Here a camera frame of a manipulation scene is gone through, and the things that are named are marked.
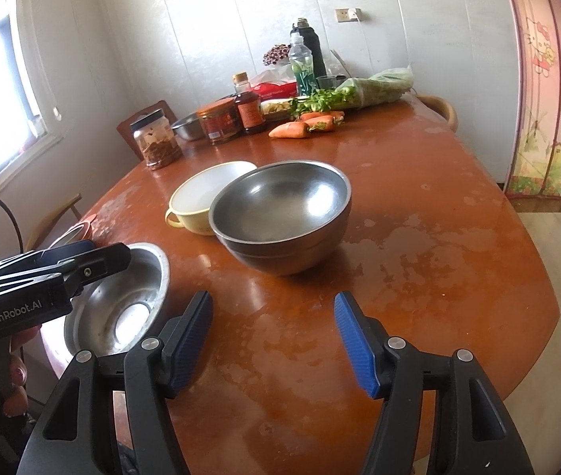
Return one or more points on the red and white bag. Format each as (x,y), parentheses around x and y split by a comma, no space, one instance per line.
(275,86)

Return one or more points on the orange-lid jar of pickles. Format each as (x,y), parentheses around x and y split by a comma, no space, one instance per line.
(218,121)

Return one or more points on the deep steel bowl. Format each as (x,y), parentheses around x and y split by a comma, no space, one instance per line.
(280,208)

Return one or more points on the carrot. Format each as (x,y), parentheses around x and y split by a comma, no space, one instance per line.
(322,114)
(288,130)
(321,124)

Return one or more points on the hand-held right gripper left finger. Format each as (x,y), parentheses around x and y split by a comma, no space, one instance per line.
(186,351)

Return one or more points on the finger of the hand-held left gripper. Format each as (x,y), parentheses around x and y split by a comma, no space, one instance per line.
(97,262)
(75,247)

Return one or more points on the black-lid jar of pickles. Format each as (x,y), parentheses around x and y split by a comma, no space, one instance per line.
(159,143)

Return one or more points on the clear plastic bottle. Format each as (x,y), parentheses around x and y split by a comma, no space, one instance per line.
(303,72)

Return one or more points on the dark wooden chair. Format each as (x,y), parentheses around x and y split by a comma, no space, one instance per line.
(154,109)

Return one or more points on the wide steel bowl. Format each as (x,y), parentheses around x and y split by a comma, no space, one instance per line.
(127,307)

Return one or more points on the small dish of food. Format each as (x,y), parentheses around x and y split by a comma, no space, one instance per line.
(276,109)

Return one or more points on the dried flower decoration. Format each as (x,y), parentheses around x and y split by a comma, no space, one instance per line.
(276,55)

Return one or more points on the black thermos flask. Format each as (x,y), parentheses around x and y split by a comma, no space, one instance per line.
(316,44)

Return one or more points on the plastic bag of greens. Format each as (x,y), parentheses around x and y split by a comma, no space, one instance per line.
(384,86)

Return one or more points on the person's left hand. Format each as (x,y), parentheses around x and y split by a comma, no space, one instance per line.
(17,376)

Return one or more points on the curved-back wooden chair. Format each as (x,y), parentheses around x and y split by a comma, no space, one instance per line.
(444,109)

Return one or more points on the round steel pan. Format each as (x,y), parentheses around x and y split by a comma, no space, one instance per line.
(70,234)

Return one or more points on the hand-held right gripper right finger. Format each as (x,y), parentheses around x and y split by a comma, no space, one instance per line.
(359,351)

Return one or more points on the pink cartoon cat curtain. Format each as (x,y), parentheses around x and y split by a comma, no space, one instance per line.
(548,84)

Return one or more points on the small steel bowl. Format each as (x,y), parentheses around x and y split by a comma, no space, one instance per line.
(186,128)

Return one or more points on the glass cup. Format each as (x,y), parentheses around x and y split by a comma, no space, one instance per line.
(328,83)

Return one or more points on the brown sauce bottle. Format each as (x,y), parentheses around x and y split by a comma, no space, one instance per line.
(250,109)

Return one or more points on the wall power outlet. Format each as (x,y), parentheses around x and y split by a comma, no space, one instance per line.
(348,15)

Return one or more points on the light wooden chair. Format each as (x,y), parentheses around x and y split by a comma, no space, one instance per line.
(52,217)

